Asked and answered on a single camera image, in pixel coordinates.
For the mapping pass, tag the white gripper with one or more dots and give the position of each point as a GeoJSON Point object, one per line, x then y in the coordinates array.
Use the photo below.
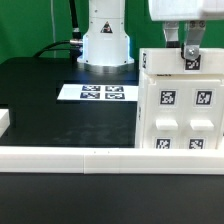
{"type": "Point", "coordinates": [197, 11]}

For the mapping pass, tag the white cabinet top box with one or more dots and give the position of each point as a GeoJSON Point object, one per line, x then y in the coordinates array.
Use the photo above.
{"type": "Point", "coordinates": [161, 61]}

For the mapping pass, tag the white cabinet door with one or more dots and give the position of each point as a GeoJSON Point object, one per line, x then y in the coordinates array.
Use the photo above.
{"type": "Point", "coordinates": [203, 119]}
{"type": "Point", "coordinates": [164, 116]}

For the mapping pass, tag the white cabinet body box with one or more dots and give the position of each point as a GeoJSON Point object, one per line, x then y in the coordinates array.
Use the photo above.
{"type": "Point", "coordinates": [184, 83]}

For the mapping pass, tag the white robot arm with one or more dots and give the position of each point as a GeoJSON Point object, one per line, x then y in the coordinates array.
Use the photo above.
{"type": "Point", "coordinates": [106, 45]}

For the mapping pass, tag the white marker sheet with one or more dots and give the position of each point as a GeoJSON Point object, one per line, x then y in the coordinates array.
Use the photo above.
{"type": "Point", "coordinates": [81, 92]}

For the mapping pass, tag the white U-shaped fence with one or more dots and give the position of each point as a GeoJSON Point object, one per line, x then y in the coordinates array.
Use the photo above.
{"type": "Point", "coordinates": [110, 160]}

